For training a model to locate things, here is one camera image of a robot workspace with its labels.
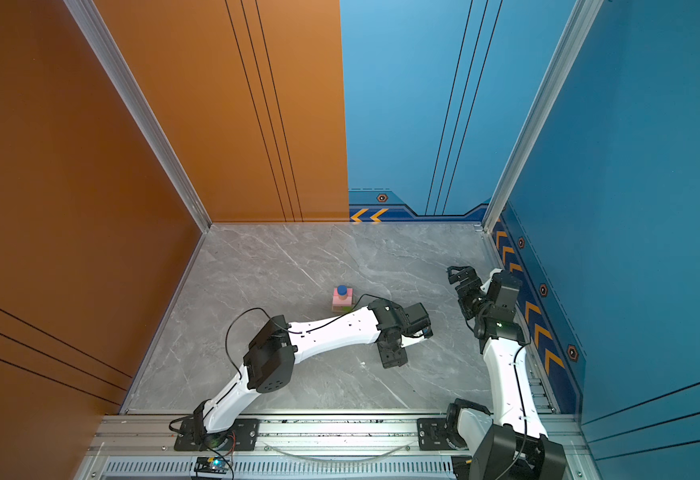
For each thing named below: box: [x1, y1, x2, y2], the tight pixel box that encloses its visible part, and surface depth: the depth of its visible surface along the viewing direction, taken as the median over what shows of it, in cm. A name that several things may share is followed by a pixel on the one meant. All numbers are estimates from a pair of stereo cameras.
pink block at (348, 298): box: [333, 288, 353, 303], surface depth 93 cm
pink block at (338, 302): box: [332, 296, 352, 311], surface depth 93 cm
